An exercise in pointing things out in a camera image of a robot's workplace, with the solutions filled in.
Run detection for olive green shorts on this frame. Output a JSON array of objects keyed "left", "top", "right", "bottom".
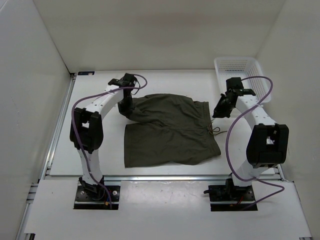
[{"left": 124, "top": 93, "right": 221, "bottom": 168}]

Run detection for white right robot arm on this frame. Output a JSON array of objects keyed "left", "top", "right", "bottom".
[{"left": 212, "top": 77, "right": 289, "bottom": 200}]

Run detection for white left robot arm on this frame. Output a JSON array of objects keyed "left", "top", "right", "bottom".
[{"left": 69, "top": 73, "right": 140, "bottom": 200}]

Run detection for white plastic mesh basket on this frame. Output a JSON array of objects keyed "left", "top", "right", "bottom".
[{"left": 214, "top": 56, "right": 270, "bottom": 100}]

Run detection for blue label sticker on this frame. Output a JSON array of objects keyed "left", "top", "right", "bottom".
[{"left": 77, "top": 71, "right": 95, "bottom": 76}]

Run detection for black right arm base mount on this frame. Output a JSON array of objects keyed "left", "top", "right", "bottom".
[{"left": 203, "top": 178, "right": 258, "bottom": 212}]

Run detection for aluminium front rail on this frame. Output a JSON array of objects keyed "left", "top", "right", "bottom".
[{"left": 44, "top": 173, "right": 281, "bottom": 182}]

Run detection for aluminium left side rail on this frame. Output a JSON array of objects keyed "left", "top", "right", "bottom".
[{"left": 15, "top": 72, "right": 78, "bottom": 240}]

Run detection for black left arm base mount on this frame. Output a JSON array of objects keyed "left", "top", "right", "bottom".
[{"left": 73, "top": 177, "right": 121, "bottom": 211}]

